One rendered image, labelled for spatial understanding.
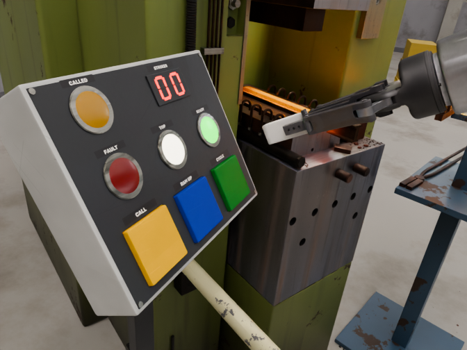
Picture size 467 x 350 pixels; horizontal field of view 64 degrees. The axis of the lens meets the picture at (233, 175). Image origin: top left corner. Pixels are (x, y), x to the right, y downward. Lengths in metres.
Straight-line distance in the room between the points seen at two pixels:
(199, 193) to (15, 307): 1.48
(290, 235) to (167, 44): 0.57
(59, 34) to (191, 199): 0.79
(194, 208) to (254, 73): 0.98
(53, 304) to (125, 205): 1.46
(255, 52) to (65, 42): 0.64
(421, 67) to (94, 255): 0.42
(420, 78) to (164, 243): 0.36
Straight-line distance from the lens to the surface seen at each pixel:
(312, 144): 1.03
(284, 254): 1.06
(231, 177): 0.63
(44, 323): 1.84
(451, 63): 0.47
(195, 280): 0.99
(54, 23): 1.22
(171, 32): 0.84
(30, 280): 2.06
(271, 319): 1.22
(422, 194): 1.32
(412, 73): 0.48
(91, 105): 0.47
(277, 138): 0.56
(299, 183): 0.95
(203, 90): 0.65
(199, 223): 0.55
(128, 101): 0.52
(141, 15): 0.83
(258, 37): 1.44
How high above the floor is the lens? 1.31
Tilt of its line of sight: 27 degrees down
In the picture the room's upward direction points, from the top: 5 degrees clockwise
